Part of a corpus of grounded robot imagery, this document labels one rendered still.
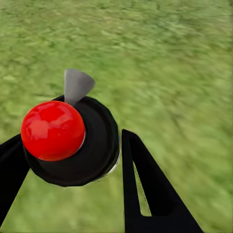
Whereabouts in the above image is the pesticide atomizer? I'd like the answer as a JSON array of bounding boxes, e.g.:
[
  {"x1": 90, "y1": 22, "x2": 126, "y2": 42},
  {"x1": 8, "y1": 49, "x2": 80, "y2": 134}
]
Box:
[{"x1": 21, "y1": 68, "x2": 121, "y2": 187}]

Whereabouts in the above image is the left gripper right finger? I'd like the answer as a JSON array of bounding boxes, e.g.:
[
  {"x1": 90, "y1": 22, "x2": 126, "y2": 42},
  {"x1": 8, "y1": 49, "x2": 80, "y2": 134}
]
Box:
[{"x1": 121, "y1": 129, "x2": 204, "y2": 233}]

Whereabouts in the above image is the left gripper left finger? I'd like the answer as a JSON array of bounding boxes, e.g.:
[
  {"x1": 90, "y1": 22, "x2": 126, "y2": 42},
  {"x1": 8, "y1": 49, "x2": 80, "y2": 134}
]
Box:
[{"x1": 0, "y1": 134, "x2": 31, "y2": 227}]

